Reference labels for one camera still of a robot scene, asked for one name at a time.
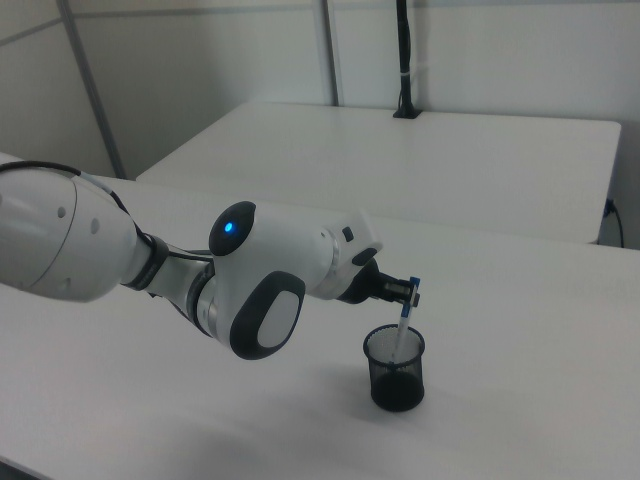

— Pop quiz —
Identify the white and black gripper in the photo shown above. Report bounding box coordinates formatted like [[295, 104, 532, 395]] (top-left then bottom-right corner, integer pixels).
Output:
[[337, 209, 422, 307]]

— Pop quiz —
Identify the blue and white marker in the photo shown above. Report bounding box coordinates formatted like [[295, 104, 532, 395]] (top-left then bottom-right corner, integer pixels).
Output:
[[387, 275, 421, 365]]

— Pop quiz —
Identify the black mesh pen cup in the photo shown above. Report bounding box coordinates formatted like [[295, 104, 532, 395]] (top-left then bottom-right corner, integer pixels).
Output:
[[362, 324, 428, 413]]

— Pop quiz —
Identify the black wall cable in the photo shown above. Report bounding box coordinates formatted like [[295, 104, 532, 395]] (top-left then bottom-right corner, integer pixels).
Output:
[[604, 198, 627, 248]]

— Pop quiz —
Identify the black camera pole with base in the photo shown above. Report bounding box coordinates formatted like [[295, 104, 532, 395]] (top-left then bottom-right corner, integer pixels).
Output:
[[391, 0, 422, 120]]

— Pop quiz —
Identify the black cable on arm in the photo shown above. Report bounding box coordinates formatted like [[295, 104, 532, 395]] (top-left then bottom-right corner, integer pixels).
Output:
[[0, 159, 214, 261]]

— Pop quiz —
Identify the grey partition horizontal rail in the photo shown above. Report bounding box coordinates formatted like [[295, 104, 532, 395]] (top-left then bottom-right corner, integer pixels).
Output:
[[67, 5, 327, 20]]

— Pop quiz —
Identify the grey partition corner post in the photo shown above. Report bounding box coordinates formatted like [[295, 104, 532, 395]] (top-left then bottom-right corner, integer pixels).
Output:
[[56, 0, 127, 180]]

